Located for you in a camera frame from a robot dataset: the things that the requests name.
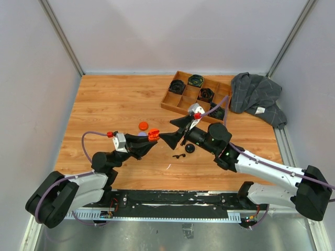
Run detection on grey crumpled cloth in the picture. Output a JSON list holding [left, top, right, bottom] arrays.
[[230, 72, 287, 129]]

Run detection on orange earbud case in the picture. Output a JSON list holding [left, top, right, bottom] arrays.
[[148, 128, 160, 142], [138, 121, 149, 131]]

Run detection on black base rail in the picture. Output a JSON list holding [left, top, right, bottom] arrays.
[[81, 188, 270, 220]]

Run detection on black earbud case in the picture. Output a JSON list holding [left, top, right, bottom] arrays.
[[185, 143, 195, 153]]

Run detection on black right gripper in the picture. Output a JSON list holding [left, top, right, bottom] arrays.
[[159, 115, 217, 155]]

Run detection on wooden compartment tray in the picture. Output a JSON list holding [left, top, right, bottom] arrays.
[[161, 71, 233, 123]]

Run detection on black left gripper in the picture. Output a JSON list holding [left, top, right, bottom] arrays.
[[110, 133, 158, 169]]

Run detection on black earbud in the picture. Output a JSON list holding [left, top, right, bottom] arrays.
[[172, 153, 186, 159]]

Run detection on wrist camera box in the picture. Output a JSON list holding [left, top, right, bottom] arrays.
[[188, 102, 205, 130], [113, 133, 128, 153]]

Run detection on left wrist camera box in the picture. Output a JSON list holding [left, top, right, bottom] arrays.
[[113, 133, 128, 153]]

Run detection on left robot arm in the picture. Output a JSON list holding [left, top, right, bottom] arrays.
[[25, 131, 160, 229]]

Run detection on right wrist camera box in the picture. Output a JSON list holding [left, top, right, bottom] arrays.
[[188, 102, 205, 130]]

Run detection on dark green rolled belt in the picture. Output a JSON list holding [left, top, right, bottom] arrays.
[[208, 107, 225, 120]]

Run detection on dark red rolled belt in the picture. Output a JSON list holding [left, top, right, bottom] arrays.
[[197, 88, 214, 103]]

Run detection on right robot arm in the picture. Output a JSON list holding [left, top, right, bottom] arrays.
[[159, 115, 334, 221]]

